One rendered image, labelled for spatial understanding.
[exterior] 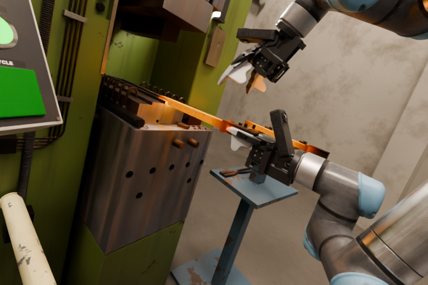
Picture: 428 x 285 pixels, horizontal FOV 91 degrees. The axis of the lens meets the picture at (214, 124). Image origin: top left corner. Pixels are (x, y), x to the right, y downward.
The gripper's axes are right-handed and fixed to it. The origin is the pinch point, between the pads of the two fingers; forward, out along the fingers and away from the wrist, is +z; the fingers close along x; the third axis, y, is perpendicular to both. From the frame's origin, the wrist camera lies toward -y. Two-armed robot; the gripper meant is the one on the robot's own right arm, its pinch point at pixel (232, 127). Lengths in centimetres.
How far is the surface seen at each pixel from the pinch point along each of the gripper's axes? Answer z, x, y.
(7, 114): 9.2, -44.6, 2.1
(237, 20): 41, 41, -44
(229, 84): 281, 394, -20
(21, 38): 17.5, -42.7, -8.3
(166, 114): 27.7, -0.7, 5.2
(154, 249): 22, 6, 63
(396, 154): -58, 261, 7
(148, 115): 27.7, -8.3, 5.9
